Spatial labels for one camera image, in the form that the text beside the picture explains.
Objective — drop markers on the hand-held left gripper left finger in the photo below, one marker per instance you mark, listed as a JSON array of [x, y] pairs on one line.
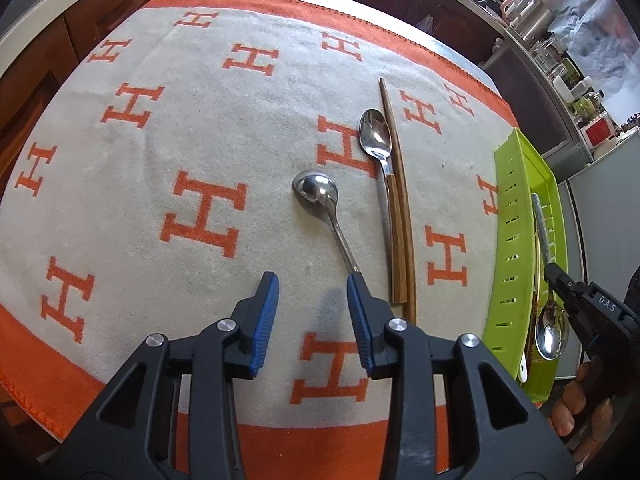
[[265, 320]]

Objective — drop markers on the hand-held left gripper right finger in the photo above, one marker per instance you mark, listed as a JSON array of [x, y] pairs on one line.
[[360, 320]]

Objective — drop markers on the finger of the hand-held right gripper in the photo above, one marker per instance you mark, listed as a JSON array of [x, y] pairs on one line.
[[562, 287]]

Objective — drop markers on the stainless steel spoon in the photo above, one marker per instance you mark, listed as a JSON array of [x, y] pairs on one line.
[[550, 337], [375, 132], [317, 187]]

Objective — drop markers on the twisted metal chopstick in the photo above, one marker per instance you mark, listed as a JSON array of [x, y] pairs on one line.
[[542, 232]]

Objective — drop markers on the green plastic utensil tray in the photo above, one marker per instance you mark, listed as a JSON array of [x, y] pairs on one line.
[[505, 185]]

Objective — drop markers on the person's right hand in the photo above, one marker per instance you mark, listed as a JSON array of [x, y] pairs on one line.
[[575, 410]]

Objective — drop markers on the dark brown wooden chopstick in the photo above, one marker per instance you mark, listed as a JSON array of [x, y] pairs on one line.
[[411, 280], [397, 260]]

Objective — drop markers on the silver refrigerator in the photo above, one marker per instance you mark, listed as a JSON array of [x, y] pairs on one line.
[[600, 200]]

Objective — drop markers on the red label jar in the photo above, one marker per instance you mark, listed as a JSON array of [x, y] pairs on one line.
[[598, 131]]

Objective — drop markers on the green label bottle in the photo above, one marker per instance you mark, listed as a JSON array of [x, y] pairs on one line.
[[582, 105]]

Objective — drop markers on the grey cabinet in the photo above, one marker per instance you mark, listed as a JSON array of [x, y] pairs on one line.
[[530, 100]]

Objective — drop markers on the white plastic bottle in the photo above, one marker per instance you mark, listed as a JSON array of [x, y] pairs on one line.
[[565, 89]]

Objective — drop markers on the orange and grey printed blanket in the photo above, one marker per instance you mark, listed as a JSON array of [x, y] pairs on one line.
[[200, 110]]

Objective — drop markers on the glass jar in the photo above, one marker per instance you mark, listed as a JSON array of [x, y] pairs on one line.
[[547, 52]]

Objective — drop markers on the clear plastic sheet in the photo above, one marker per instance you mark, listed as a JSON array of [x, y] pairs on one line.
[[600, 30]]

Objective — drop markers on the steel electric kettle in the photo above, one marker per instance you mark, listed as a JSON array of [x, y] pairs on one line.
[[535, 17]]

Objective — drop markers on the white plastic bag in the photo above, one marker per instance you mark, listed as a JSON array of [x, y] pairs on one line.
[[426, 22]]

